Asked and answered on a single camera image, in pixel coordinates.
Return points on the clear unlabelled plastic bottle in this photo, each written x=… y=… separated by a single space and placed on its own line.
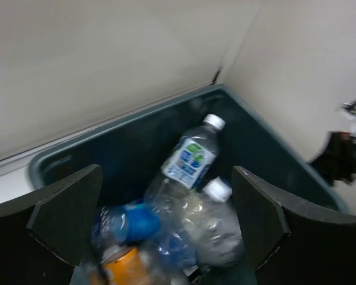
x=211 y=224

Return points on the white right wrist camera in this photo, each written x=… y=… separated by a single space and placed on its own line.
x=348 y=110

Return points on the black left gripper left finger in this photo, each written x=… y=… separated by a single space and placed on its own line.
x=44 y=233

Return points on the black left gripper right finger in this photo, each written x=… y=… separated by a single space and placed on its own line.
x=290 y=240

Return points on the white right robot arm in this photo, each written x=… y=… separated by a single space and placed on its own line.
x=337 y=160

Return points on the dark green plastic bin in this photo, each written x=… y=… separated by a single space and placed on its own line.
x=131 y=150

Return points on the clear bottle white blue label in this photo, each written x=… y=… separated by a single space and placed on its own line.
x=189 y=161

